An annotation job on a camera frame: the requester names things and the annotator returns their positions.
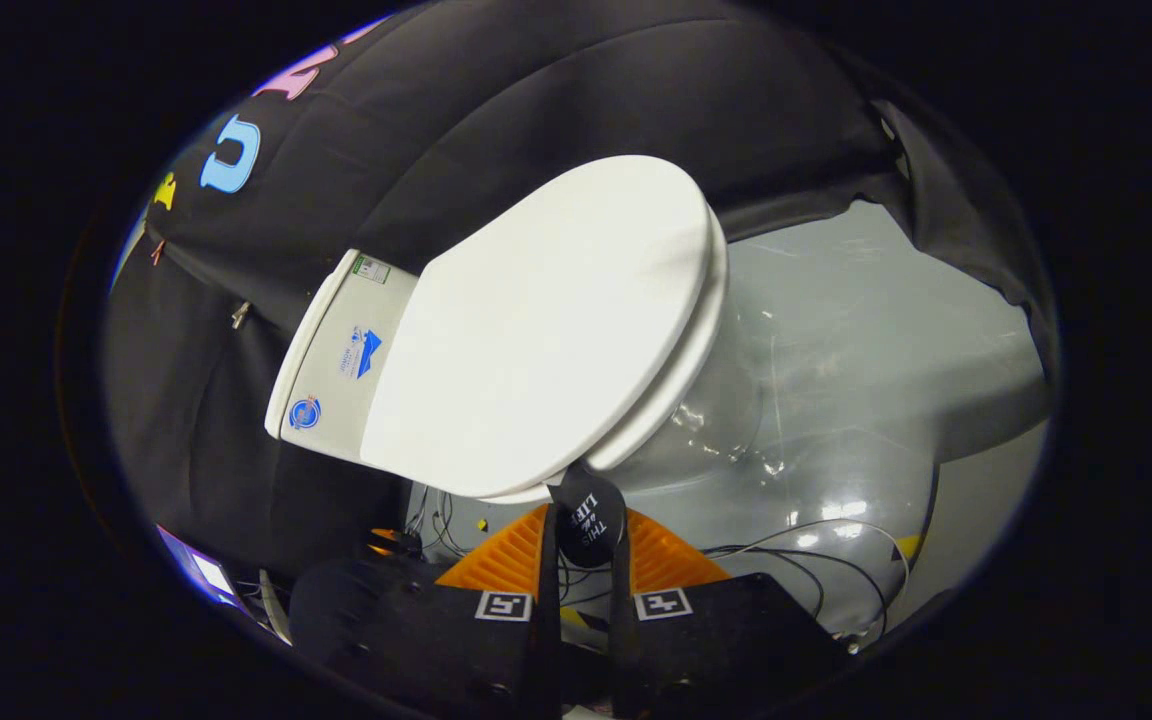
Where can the white toilet lid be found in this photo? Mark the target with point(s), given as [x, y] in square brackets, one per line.
[536, 330]

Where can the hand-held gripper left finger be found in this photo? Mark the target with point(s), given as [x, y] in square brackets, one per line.
[548, 600]

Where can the white toilet seat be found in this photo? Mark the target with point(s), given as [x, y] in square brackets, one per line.
[708, 330]

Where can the silver cloth clip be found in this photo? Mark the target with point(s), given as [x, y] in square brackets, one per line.
[241, 316]

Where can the computer monitor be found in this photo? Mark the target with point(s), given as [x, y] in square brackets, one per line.
[201, 570]

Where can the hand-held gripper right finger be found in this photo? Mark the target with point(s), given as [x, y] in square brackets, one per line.
[620, 610]

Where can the orange cloth clip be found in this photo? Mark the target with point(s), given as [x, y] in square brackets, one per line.
[157, 252]

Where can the black backdrop cloth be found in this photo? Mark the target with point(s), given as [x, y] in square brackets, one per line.
[536, 90]

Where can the white toilet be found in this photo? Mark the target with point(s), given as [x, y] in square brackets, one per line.
[336, 360]

